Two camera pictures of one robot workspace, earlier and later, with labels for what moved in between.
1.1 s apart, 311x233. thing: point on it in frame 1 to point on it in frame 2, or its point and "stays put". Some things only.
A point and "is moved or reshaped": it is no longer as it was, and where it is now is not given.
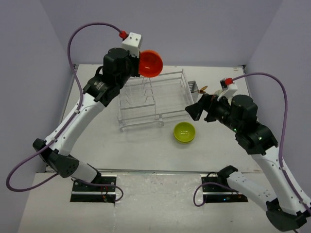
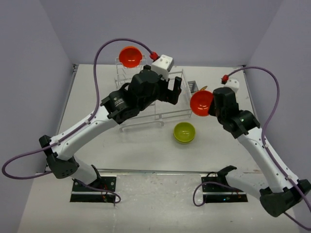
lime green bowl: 184,131 stays put
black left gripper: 136,59 to 170,95
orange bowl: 150,63 is moved or reshaped
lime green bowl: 184,142 stays put
